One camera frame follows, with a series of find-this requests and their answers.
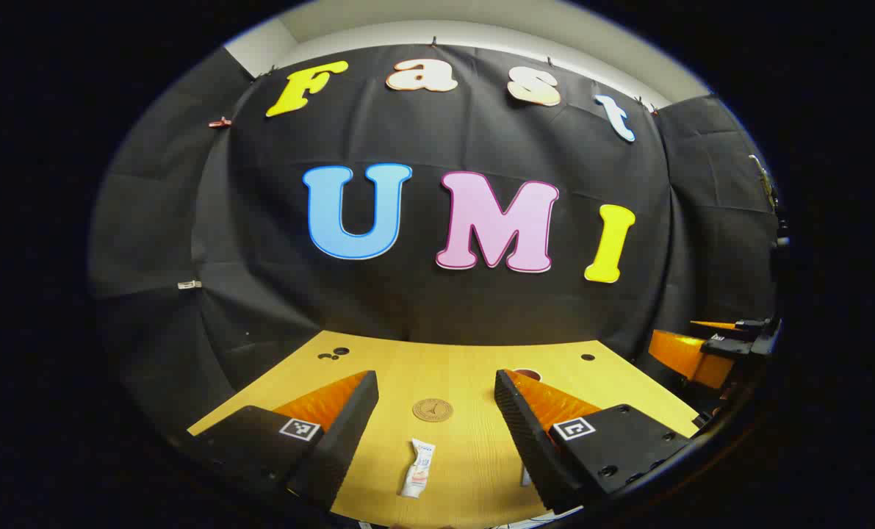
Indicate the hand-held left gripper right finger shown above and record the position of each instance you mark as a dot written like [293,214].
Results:
[529,441]

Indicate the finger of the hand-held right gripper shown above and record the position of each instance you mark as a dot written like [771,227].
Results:
[683,356]
[716,325]

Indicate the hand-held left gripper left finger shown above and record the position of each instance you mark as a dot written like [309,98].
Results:
[349,433]

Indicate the light blue toothbrush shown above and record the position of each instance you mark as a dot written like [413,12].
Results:
[525,478]

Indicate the beige cup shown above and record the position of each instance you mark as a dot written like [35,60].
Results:
[528,374]

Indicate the white toothpaste tube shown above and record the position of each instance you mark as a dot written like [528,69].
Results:
[416,470]

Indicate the round cork coaster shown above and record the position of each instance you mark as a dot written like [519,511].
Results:
[433,410]

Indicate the wooden desktop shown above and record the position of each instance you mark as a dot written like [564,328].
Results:
[452,455]

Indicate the black backdrop cloth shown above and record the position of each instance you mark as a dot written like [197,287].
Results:
[422,308]

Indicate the metal cloth clip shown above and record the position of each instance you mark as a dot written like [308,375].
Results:
[189,284]

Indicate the red cloth clip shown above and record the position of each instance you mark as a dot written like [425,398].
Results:
[220,123]

